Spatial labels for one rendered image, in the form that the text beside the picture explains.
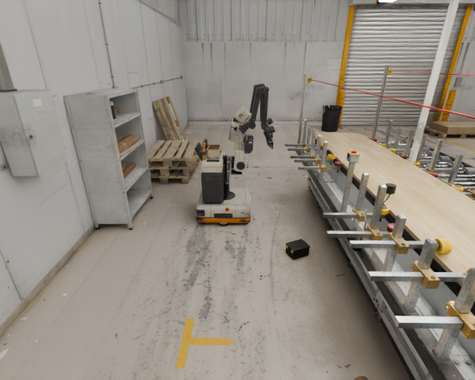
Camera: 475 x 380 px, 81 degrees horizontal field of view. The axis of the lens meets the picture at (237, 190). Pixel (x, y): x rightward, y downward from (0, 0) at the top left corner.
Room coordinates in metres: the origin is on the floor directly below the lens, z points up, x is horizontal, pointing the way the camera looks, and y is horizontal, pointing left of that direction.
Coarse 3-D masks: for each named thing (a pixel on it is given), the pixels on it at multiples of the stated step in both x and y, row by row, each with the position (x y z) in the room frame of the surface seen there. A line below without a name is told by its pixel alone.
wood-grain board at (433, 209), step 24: (336, 144) 3.48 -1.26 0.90; (360, 144) 3.48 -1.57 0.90; (360, 168) 2.58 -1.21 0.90; (384, 168) 2.58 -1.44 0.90; (408, 168) 2.58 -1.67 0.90; (408, 192) 2.02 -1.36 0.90; (432, 192) 2.02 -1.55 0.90; (456, 192) 2.02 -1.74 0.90; (408, 216) 1.63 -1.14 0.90; (432, 216) 1.63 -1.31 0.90; (456, 216) 1.63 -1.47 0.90; (456, 240) 1.36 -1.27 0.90; (456, 264) 1.15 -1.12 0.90
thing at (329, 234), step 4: (328, 232) 1.50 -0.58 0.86; (332, 232) 1.50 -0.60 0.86; (336, 232) 1.50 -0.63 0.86; (340, 232) 1.50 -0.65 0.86; (344, 232) 1.50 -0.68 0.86; (348, 232) 1.50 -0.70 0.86; (352, 232) 1.50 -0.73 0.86; (356, 232) 1.50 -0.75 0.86; (360, 232) 1.50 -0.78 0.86; (364, 232) 1.50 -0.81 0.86; (368, 232) 1.50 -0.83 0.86; (384, 232) 1.50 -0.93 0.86; (388, 232) 1.50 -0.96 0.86; (328, 236) 1.49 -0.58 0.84; (332, 236) 1.49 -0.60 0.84; (336, 236) 1.49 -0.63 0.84; (340, 236) 1.49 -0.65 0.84; (344, 236) 1.49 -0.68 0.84; (348, 236) 1.49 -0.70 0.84; (352, 236) 1.49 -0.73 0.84; (356, 236) 1.49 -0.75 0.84; (360, 236) 1.49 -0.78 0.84; (364, 236) 1.49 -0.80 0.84; (368, 236) 1.49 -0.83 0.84; (384, 236) 1.49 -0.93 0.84
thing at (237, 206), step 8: (232, 192) 3.36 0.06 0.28; (240, 192) 3.36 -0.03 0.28; (248, 192) 3.39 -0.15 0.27; (200, 200) 3.15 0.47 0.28; (224, 200) 3.14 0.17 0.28; (232, 200) 3.14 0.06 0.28; (240, 200) 3.14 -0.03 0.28; (248, 200) 3.16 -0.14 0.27; (200, 208) 2.98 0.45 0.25; (208, 208) 2.97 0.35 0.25; (216, 208) 2.97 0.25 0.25; (224, 208) 2.97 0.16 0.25; (232, 208) 2.97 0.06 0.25; (240, 208) 2.97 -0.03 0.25; (248, 208) 2.97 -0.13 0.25; (200, 216) 2.97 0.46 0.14; (208, 216) 2.97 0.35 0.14; (216, 216) 2.96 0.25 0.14; (224, 216) 2.96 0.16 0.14; (232, 216) 2.97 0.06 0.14; (240, 216) 2.96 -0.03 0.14; (248, 216) 2.97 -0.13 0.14
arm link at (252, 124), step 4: (256, 88) 3.05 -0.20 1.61; (260, 88) 3.01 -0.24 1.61; (264, 88) 3.01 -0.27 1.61; (268, 88) 3.01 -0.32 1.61; (256, 92) 3.02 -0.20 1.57; (260, 92) 3.02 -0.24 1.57; (264, 92) 3.01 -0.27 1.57; (256, 96) 3.03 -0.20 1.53; (260, 96) 3.03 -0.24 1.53; (256, 100) 3.03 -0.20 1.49; (256, 104) 3.03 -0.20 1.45; (256, 108) 3.03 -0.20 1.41; (252, 112) 3.04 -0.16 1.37; (256, 112) 3.03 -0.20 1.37; (252, 116) 3.03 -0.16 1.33; (252, 120) 3.01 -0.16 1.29; (248, 124) 3.03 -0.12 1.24; (252, 124) 3.01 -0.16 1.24; (252, 128) 3.01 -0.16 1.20
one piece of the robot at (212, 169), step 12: (204, 144) 3.16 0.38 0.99; (204, 156) 3.12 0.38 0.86; (204, 168) 3.01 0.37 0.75; (216, 168) 3.01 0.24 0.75; (228, 168) 3.27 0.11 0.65; (204, 180) 3.01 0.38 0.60; (216, 180) 3.01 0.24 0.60; (228, 180) 3.27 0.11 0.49; (204, 192) 3.01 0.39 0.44; (216, 192) 3.01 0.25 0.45; (228, 192) 3.15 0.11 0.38
